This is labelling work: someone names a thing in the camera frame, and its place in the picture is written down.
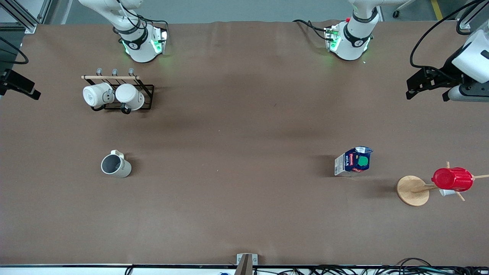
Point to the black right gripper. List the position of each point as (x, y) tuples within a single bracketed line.
[(8, 79)]

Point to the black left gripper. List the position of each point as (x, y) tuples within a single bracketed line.
[(445, 74)]

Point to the blue milk carton green cap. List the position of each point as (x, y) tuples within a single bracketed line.
[(349, 164)]

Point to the white ribbed mug grey inside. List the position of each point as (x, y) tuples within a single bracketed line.
[(120, 168)]

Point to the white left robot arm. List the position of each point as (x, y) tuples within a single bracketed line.
[(355, 34)]

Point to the red plastic cup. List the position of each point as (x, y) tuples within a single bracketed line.
[(452, 179)]

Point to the small white cup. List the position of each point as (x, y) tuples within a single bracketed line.
[(446, 193)]

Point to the office chair caster leg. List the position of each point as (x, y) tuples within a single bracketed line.
[(401, 9)]

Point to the wooden mug tree stand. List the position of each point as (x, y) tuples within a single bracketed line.
[(412, 191)]

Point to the aluminium frame profile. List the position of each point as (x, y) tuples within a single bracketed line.
[(467, 19), (21, 17)]

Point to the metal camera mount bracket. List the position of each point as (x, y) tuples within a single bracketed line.
[(245, 263)]

